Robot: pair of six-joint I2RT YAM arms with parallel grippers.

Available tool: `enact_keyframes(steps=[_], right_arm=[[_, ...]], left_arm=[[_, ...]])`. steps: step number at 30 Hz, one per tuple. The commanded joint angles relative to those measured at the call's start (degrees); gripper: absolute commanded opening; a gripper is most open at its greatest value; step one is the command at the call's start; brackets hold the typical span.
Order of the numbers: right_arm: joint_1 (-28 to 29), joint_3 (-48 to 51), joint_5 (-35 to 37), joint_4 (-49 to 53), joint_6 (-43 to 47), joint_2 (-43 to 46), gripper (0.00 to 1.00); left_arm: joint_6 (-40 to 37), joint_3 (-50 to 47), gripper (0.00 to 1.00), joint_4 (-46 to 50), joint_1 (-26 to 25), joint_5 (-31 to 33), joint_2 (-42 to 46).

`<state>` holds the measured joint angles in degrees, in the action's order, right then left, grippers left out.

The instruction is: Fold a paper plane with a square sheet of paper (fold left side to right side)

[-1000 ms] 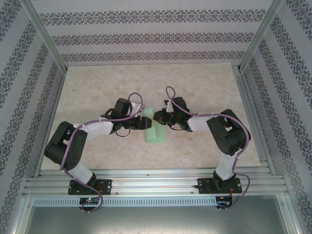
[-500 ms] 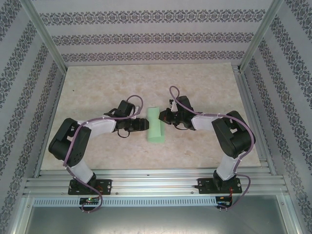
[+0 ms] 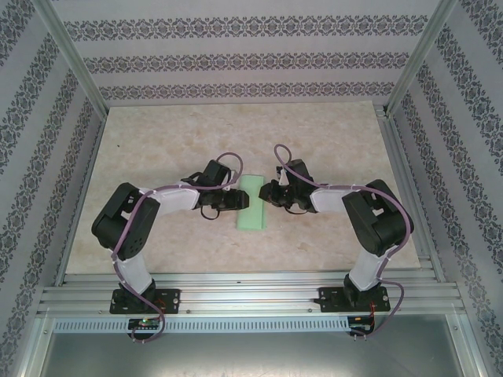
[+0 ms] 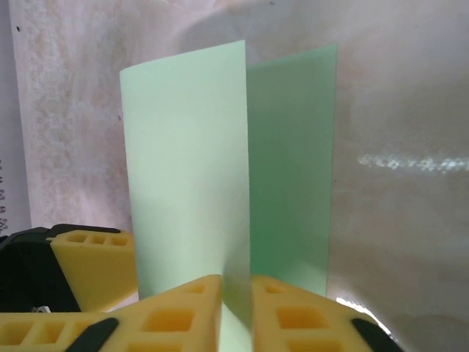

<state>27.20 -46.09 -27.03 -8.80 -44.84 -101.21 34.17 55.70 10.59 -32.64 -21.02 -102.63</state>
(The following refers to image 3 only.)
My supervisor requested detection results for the green paper sheet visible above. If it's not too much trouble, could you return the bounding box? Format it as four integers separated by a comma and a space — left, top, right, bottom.
234, 174, 267, 232

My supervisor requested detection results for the grey metal sheet panel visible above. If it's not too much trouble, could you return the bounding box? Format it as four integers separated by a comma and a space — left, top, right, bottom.
39, 331, 472, 377

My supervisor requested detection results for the wide aluminium mounting rail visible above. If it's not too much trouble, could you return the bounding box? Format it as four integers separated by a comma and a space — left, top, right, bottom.
37, 270, 468, 317

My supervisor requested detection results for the aluminium side rail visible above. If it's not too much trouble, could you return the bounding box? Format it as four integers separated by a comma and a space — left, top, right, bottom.
54, 113, 109, 286
375, 105, 447, 284

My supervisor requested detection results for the slotted grey cable duct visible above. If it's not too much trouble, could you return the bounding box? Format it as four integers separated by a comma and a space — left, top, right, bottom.
53, 317, 351, 334

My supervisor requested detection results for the aluminium frame post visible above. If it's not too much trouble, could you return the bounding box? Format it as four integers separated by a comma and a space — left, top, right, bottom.
384, 0, 460, 118
33, 0, 110, 115

